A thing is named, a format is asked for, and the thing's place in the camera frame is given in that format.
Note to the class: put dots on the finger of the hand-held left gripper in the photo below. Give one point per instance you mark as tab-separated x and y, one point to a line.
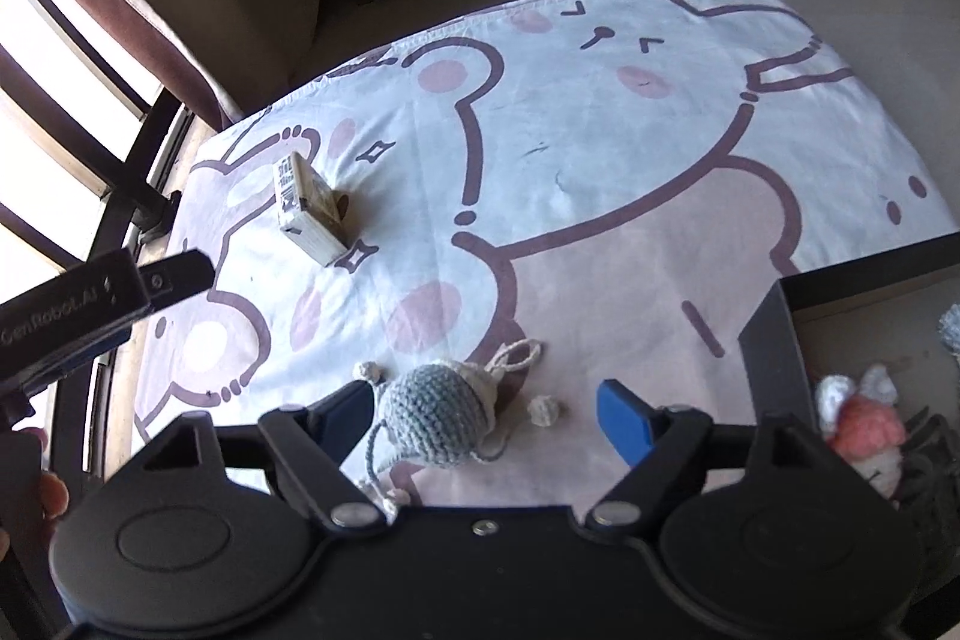
180	278

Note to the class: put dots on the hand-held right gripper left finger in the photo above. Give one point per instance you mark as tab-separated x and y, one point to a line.
349	415

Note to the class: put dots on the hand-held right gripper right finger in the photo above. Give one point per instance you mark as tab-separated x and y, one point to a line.
626	422

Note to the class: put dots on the grey crochet mouse toy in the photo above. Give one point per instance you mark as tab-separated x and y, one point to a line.
435	411

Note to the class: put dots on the black storage box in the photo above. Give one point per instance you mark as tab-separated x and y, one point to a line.
780	340

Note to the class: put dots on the pink crochet doll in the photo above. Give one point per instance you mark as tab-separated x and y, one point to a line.
862	430

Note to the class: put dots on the white lace bundle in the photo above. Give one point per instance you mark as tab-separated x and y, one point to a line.
951	329

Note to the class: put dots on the person's left hand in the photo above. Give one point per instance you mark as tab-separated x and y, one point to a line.
52	494

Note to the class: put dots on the small cardboard box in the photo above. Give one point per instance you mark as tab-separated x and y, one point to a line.
319	212

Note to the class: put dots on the printed blanket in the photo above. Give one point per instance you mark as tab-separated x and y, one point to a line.
600	197

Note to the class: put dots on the black window frame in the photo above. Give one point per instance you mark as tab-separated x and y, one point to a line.
142	160

